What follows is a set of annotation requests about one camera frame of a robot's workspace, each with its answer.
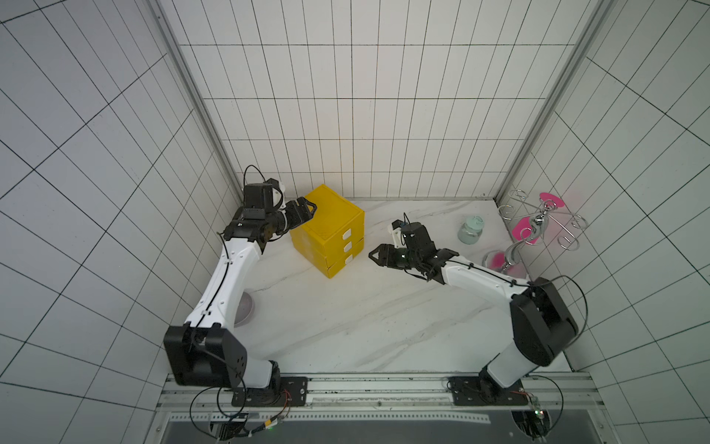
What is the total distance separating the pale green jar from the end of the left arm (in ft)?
2.06

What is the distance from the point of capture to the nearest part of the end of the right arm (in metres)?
0.66

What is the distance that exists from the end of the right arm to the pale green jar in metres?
0.39

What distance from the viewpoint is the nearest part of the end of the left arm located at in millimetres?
696

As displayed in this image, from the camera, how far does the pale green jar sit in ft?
3.34

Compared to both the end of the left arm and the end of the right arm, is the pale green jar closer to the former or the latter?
the end of the right arm

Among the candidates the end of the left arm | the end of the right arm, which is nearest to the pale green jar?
the end of the right arm
